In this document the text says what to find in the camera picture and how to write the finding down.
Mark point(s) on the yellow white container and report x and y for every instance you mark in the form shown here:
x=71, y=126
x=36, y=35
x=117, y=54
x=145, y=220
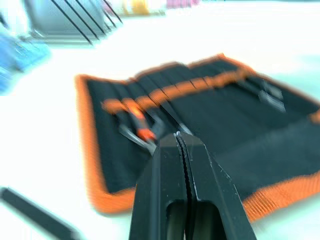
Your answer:
x=140, y=7

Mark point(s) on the black tool roll orange trim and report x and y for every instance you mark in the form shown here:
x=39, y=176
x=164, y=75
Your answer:
x=250, y=140

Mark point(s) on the grey metal tweezers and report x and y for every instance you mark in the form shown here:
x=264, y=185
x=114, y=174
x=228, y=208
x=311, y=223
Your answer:
x=271, y=98

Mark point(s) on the pink container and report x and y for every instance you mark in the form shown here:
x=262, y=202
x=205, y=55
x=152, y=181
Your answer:
x=182, y=3

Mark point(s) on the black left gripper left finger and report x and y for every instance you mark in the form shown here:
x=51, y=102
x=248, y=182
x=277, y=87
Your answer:
x=160, y=180

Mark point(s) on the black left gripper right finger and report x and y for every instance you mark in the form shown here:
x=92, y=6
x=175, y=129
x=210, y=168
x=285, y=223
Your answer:
x=210, y=190

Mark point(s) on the silver tweezers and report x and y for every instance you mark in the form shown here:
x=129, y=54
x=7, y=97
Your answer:
x=135, y=137

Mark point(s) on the black tweezers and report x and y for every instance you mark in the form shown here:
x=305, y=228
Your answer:
x=35, y=215

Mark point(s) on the blue plastic object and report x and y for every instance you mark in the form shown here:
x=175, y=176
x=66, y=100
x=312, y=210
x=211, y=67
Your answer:
x=20, y=60

